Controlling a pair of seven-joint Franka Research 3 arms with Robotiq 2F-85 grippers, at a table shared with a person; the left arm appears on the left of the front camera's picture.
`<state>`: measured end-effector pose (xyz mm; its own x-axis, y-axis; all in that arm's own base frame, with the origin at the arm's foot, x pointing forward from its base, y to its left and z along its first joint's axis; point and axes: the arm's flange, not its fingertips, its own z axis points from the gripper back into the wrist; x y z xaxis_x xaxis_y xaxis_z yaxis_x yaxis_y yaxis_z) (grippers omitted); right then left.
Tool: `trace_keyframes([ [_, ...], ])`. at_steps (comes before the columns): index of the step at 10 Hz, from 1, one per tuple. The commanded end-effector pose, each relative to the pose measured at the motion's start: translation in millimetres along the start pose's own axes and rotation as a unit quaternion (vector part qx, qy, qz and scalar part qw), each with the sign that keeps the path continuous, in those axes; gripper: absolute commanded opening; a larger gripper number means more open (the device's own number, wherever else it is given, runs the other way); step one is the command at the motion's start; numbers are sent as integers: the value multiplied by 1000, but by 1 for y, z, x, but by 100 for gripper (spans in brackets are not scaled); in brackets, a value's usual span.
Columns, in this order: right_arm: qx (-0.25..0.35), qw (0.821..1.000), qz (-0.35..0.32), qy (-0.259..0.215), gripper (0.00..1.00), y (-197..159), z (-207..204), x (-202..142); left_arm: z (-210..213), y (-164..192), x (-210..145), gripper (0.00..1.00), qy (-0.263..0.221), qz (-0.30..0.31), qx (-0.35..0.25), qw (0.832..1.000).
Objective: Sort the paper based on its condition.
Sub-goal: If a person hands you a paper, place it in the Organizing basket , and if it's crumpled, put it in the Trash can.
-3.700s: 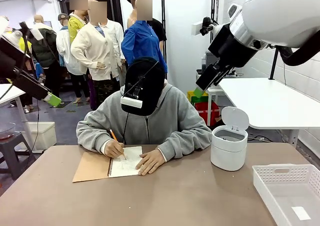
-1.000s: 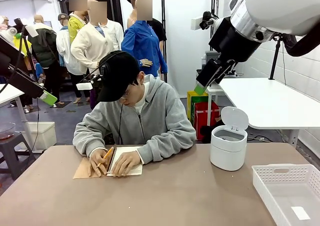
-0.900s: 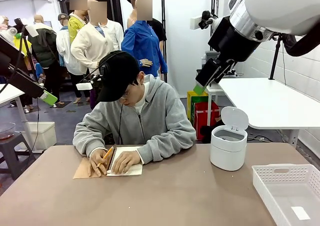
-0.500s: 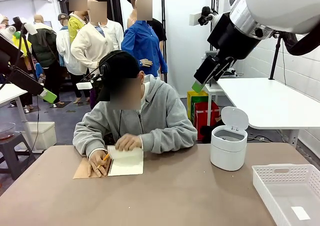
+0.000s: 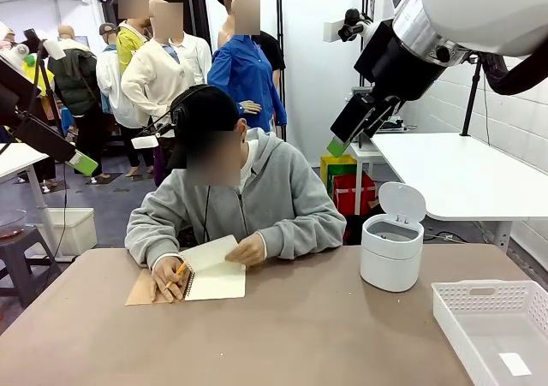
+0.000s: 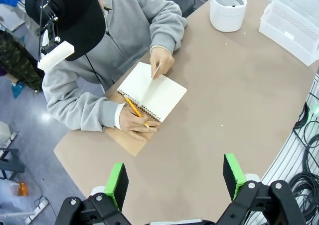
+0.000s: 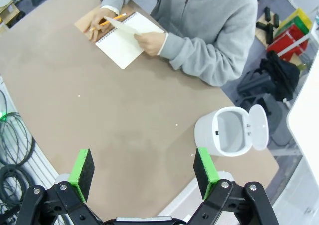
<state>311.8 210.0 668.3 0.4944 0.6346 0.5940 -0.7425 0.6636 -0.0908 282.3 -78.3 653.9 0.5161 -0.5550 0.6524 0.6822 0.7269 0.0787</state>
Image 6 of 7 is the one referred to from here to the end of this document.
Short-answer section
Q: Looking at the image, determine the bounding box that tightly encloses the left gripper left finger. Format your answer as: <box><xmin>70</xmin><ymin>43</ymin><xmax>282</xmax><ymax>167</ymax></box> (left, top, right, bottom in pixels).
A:
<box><xmin>59</xmin><ymin>162</ymin><xmax>133</xmax><ymax>225</ymax></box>

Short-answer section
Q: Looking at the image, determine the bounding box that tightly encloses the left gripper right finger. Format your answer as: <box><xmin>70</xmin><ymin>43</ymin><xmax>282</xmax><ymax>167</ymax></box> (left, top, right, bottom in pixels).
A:
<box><xmin>216</xmin><ymin>153</ymin><xmax>307</xmax><ymax>225</ymax></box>

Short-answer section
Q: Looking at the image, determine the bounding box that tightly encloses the yellow pencil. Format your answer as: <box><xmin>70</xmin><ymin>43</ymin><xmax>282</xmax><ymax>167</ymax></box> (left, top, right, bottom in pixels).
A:
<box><xmin>125</xmin><ymin>97</ymin><xmax>153</xmax><ymax>132</ymax></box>

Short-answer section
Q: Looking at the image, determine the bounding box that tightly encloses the spiral notebook with brown cover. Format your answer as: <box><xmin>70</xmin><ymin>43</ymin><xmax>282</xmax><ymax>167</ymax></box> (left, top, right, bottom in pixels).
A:
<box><xmin>106</xmin><ymin>61</ymin><xmax>187</xmax><ymax>157</ymax></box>

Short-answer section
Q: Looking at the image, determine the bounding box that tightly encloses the person's left forearm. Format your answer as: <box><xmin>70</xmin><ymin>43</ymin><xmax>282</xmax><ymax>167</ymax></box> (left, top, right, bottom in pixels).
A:
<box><xmin>149</xmin><ymin>7</ymin><xmax>187</xmax><ymax>55</ymax></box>

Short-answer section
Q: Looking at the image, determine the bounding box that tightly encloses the person's right forearm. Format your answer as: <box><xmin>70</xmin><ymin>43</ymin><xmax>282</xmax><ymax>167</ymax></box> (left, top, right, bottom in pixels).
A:
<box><xmin>46</xmin><ymin>95</ymin><xmax>125</xmax><ymax>132</ymax></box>

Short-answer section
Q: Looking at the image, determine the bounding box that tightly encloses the person's right hand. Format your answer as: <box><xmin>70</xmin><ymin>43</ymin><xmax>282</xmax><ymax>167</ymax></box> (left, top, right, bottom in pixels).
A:
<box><xmin>119</xmin><ymin>102</ymin><xmax>160</xmax><ymax>142</ymax></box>

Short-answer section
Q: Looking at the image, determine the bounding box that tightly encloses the person's left hand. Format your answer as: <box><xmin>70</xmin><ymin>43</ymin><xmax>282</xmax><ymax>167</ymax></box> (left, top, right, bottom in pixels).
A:
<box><xmin>150</xmin><ymin>46</ymin><xmax>175</xmax><ymax>80</ymax></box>

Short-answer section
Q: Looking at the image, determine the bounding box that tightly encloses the white power strip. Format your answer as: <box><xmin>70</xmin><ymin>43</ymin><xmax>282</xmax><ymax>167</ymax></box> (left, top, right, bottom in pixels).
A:
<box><xmin>24</xmin><ymin>197</ymin><xmax>49</xmax><ymax>222</ymax></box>

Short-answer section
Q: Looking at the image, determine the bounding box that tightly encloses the grey stool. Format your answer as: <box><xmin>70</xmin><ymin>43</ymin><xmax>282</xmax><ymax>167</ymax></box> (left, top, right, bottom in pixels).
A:
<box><xmin>0</xmin><ymin>147</ymin><xmax>25</xmax><ymax>181</ymax></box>

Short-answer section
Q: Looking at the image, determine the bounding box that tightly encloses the white floor bin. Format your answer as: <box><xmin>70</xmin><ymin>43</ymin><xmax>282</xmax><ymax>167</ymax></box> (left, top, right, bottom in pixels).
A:
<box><xmin>0</xmin><ymin>121</ymin><xmax>12</xmax><ymax>146</ymax></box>

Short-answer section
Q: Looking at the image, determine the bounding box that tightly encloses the white perforated plastic basket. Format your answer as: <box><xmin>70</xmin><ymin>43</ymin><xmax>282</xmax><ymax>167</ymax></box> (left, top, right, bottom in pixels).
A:
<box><xmin>258</xmin><ymin>0</ymin><xmax>319</xmax><ymax>66</ymax></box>

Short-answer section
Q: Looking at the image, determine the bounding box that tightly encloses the person's grey hoodie torso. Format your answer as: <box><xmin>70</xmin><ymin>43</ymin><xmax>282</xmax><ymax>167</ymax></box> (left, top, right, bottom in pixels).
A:
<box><xmin>41</xmin><ymin>0</ymin><xmax>187</xmax><ymax>106</ymax></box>

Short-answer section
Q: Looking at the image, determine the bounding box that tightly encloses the white lidded trash bin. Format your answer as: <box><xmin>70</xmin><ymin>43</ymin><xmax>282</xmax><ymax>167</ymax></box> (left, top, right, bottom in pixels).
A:
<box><xmin>209</xmin><ymin>0</ymin><xmax>247</xmax><ymax>32</ymax></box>

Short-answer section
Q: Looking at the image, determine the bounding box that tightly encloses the black baseball cap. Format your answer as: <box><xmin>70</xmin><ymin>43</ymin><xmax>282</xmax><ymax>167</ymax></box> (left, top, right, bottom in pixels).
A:
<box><xmin>25</xmin><ymin>0</ymin><xmax>105</xmax><ymax>62</ymax></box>

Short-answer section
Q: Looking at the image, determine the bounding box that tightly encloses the black headset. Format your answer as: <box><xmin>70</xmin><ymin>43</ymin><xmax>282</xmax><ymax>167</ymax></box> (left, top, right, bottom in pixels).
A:
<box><xmin>36</xmin><ymin>0</ymin><xmax>66</xmax><ymax>24</ymax></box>

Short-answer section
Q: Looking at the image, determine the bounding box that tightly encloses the black cable bundle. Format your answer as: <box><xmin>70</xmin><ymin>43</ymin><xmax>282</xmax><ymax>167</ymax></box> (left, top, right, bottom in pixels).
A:
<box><xmin>289</xmin><ymin>92</ymin><xmax>319</xmax><ymax>225</ymax></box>

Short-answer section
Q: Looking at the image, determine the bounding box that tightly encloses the black headset cable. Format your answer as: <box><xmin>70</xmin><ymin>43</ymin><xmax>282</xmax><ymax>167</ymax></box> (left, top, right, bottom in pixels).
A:
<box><xmin>85</xmin><ymin>53</ymin><xmax>104</xmax><ymax>86</ymax></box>

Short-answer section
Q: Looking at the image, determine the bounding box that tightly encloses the head-mounted camera white box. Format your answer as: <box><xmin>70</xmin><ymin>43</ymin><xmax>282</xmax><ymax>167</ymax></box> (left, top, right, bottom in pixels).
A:
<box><xmin>36</xmin><ymin>15</ymin><xmax>75</xmax><ymax>71</ymax></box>

